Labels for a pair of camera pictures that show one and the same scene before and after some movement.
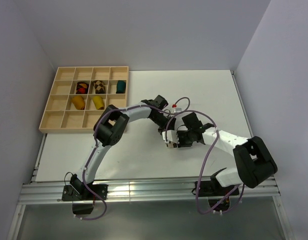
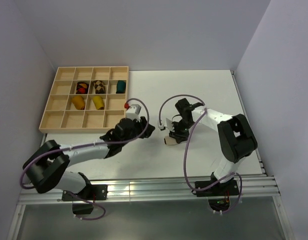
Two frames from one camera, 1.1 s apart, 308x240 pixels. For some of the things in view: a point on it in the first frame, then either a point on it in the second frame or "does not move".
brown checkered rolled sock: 99,87 does not move
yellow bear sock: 98,102 does not move
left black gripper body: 163,123 to 138,127
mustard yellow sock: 78,102 does not move
